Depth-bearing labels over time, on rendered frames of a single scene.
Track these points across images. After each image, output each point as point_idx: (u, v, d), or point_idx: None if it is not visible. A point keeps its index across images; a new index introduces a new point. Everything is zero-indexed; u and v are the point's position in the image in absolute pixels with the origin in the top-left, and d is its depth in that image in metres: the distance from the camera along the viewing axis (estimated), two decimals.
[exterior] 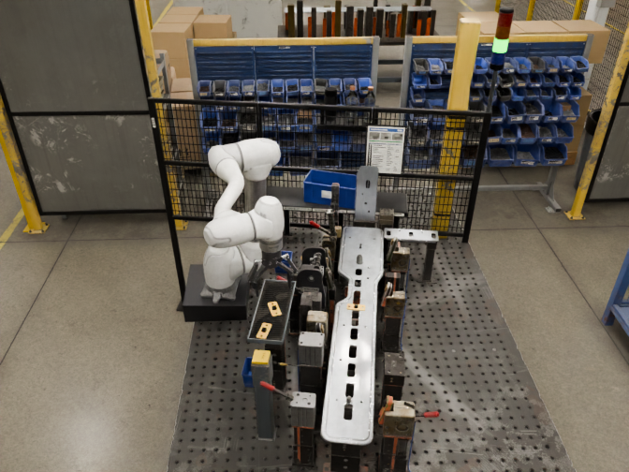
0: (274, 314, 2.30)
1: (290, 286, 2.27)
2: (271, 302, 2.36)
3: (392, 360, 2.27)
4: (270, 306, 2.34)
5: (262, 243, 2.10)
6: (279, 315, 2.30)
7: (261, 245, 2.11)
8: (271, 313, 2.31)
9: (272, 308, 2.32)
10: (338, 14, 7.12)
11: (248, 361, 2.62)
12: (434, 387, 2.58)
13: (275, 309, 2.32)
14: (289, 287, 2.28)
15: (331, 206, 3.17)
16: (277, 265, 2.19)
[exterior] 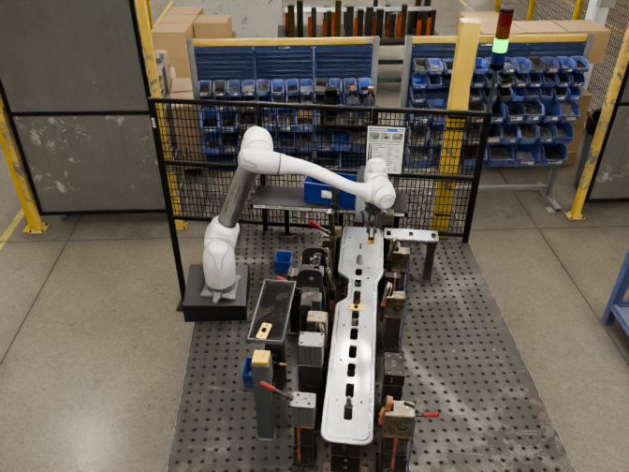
0: (369, 243, 2.90)
1: (373, 237, 2.90)
2: (371, 235, 2.95)
3: (392, 360, 2.27)
4: None
5: None
6: (373, 243, 2.89)
7: None
8: (367, 242, 2.91)
9: (369, 238, 2.91)
10: (338, 14, 7.12)
11: (248, 361, 2.62)
12: (434, 387, 2.58)
13: (372, 240, 2.92)
14: (373, 237, 2.91)
15: (331, 206, 3.17)
16: (374, 213, 2.82)
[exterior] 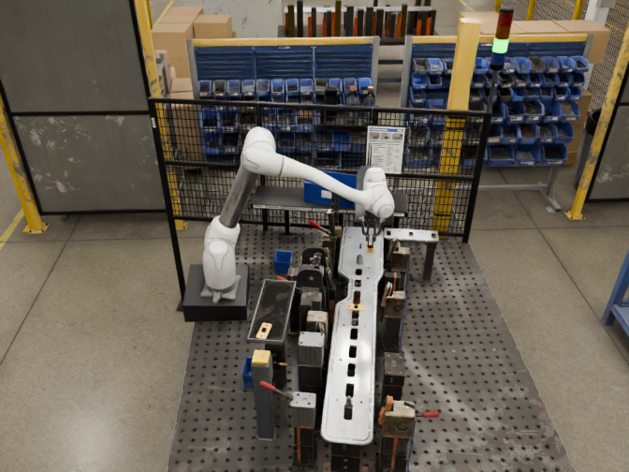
0: (368, 250, 2.93)
1: (373, 244, 2.93)
2: (370, 243, 2.98)
3: (392, 360, 2.27)
4: None
5: None
6: (372, 252, 2.92)
7: None
8: (366, 249, 2.93)
9: (368, 246, 2.94)
10: (338, 14, 7.12)
11: (248, 361, 2.62)
12: (434, 387, 2.58)
13: (371, 247, 2.94)
14: (372, 245, 2.93)
15: (331, 206, 3.17)
16: (373, 222, 2.84)
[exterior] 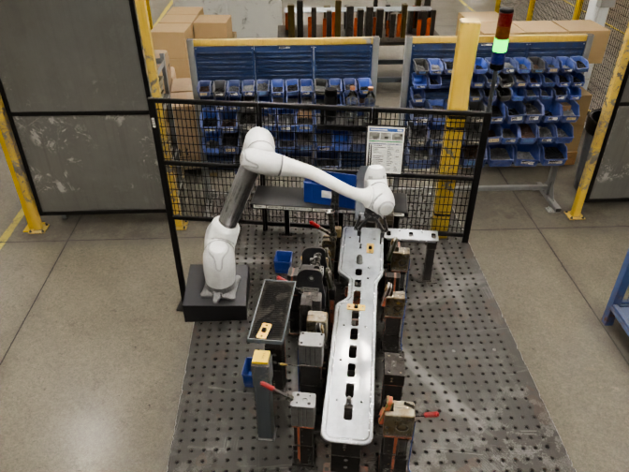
0: (368, 251, 2.93)
1: (380, 241, 2.91)
2: (370, 243, 2.98)
3: (392, 360, 2.27)
4: (367, 245, 2.97)
5: None
6: (372, 253, 2.92)
7: None
8: (366, 250, 2.94)
9: (368, 247, 2.94)
10: (338, 14, 7.12)
11: (248, 361, 2.62)
12: (434, 387, 2.58)
13: (371, 248, 2.95)
14: (379, 242, 2.91)
15: (331, 206, 3.17)
16: (374, 220, 2.84)
